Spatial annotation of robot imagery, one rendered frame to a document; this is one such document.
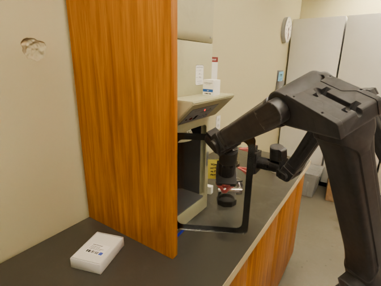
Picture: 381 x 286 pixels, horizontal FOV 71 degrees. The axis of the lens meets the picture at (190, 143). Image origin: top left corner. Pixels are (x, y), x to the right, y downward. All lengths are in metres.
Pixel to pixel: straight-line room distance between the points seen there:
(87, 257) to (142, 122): 0.51
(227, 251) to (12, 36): 1.08
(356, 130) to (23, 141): 1.04
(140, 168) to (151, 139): 0.13
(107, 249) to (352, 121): 0.91
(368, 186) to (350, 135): 0.09
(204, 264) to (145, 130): 0.52
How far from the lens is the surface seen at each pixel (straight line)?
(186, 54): 1.03
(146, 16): 0.89
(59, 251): 1.20
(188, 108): 0.89
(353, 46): 3.85
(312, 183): 3.71
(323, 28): 3.91
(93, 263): 1.04
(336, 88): 0.42
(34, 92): 1.14
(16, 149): 1.14
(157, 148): 0.90
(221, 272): 1.03
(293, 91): 0.42
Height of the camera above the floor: 1.63
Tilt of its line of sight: 17 degrees down
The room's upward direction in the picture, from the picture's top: 1 degrees clockwise
